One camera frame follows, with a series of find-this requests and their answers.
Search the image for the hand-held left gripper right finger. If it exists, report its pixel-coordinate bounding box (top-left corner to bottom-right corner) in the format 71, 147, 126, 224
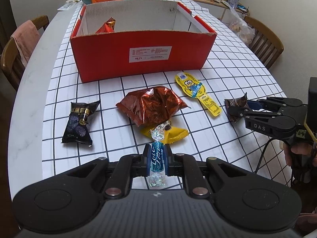
165, 144, 250, 199

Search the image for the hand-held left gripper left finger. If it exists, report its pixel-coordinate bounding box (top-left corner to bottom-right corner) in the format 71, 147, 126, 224
67, 144, 152, 199

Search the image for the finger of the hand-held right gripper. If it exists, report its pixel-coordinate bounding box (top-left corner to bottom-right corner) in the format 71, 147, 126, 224
247, 96, 305, 112
228, 105, 283, 120

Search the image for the dark brown snack packet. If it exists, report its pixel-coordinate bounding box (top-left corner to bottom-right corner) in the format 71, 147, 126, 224
224, 92, 248, 124

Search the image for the blue candy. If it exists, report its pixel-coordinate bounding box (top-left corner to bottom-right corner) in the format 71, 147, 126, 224
148, 128, 166, 187

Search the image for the red cardboard box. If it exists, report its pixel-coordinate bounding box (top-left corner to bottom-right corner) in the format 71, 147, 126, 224
70, 0, 218, 83

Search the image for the red snack packet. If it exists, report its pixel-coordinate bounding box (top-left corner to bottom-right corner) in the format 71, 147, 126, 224
95, 17, 116, 34

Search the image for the person's right hand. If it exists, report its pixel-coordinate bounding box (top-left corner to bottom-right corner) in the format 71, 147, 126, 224
282, 141, 317, 168

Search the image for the small yellow snack packet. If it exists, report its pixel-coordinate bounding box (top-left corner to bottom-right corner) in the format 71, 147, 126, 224
140, 120, 189, 145

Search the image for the white checked tablecloth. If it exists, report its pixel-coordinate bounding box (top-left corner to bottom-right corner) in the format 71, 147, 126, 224
42, 0, 288, 170

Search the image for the flat yellow cartoon packet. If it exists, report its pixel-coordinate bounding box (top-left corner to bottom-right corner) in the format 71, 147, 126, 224
175, 72, 222, 117

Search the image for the brown foil snack packet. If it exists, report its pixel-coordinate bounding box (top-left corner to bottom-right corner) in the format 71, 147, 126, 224
116, 85, 189, 127

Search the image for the wooden chair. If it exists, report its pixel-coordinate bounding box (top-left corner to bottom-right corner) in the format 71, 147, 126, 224
0, 15, 50, 91
244, 16, 284, 70

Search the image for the black snack packet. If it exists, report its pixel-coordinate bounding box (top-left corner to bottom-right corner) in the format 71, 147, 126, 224
61, 100, 101, 148

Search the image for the clear plastic bag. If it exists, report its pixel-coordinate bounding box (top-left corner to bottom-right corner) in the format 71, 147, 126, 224
229, 5, 255, 46

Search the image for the pink towel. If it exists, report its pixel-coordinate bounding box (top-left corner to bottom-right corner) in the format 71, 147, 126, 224
11, 20, 41, 67

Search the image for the small white packet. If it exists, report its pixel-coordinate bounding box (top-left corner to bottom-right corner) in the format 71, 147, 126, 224
58, 0, 82, 11

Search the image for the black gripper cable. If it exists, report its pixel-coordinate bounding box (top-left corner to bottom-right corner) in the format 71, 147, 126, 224
255, 139, 276, 173

